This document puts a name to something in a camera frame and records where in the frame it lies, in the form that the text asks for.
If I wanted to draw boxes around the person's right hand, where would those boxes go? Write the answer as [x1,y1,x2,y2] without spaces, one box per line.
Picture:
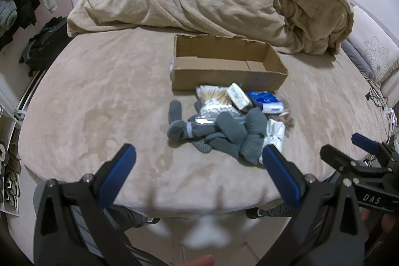
[360,208,399,254]

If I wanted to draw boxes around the blue packet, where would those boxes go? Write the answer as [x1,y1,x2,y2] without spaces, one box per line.
[248,91,284,114]

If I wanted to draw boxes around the person's left leg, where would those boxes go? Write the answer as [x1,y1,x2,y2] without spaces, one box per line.
[106,205,160,233]

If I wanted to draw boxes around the grey dotted sock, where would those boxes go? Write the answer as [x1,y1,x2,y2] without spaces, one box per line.
[190,140,213,156]

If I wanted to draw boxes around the white packet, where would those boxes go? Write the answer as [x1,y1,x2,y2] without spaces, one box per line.
[263,119,286,155]

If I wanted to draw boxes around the black backpack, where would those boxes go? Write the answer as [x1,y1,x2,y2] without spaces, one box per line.
[19,17,73,77]

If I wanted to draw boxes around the white shoe rack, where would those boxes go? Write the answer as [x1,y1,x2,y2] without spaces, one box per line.
[0,70,47,217]

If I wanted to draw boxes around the bundle of cables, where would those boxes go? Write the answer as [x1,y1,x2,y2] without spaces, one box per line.
[365,79,399,142]

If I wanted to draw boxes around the beige duvet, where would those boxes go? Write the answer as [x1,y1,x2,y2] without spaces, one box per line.
[67,0,354,55]

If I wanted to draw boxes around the grey pillow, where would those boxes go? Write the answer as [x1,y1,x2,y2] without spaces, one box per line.
[341,40,375,80]

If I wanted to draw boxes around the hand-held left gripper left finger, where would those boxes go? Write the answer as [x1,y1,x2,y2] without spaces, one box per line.
[33,143,163,266]

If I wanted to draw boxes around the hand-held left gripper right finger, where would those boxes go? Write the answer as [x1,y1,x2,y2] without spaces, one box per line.
[249,144,367,266]

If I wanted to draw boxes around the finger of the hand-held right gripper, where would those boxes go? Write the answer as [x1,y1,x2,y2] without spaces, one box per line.
[320,144,391,180]
[351,133,399,166]

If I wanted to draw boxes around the white floral cushion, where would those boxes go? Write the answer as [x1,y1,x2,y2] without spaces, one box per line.
[347,6,399,89]

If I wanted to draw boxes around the grey sock with pale stripe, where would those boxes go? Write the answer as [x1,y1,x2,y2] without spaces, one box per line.
[167,100,219,142]

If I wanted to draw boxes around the cardboard box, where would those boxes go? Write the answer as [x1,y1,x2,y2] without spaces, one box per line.
[171,34,289,92]

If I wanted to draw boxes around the white fluffy socks pack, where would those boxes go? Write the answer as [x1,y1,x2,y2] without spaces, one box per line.
[196,85,247,124]

